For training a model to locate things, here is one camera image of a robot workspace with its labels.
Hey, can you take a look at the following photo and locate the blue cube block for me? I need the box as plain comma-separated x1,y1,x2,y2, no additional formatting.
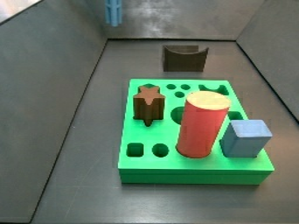
218,120,272,158

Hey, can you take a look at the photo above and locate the brown star peg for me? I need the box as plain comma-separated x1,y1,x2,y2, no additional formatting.
133,86,165,127

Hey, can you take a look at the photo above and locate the dark brown curved block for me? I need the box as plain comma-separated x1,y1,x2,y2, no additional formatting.
162,45,209,72

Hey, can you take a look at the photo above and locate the red cylinder peg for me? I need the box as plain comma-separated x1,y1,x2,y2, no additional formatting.
176,90,230,158

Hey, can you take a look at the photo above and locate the green shape sorting board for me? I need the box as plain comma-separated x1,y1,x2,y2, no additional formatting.
117,79,275,185

